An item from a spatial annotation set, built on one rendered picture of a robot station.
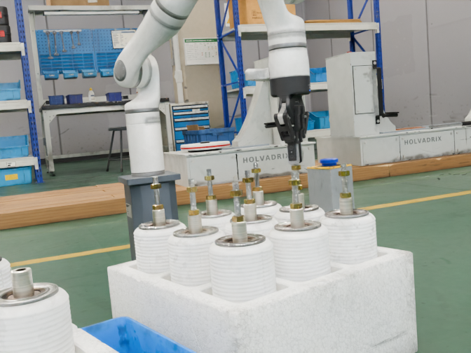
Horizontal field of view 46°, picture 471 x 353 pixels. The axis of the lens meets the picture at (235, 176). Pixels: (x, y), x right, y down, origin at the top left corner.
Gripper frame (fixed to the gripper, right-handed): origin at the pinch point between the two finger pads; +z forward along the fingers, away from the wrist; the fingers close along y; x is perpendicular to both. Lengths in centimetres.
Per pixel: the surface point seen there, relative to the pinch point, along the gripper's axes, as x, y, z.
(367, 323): -15.3, -13.5, 26.8
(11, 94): 378, 279, -48
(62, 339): 9, -54, 16
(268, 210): 7.2, 1.9, 11.3
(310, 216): -3.4, -3.4, 11.5
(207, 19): 319, 564, -143
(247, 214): 5.1, -11.8, 9.5
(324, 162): -0.5, 16.7, 3.6
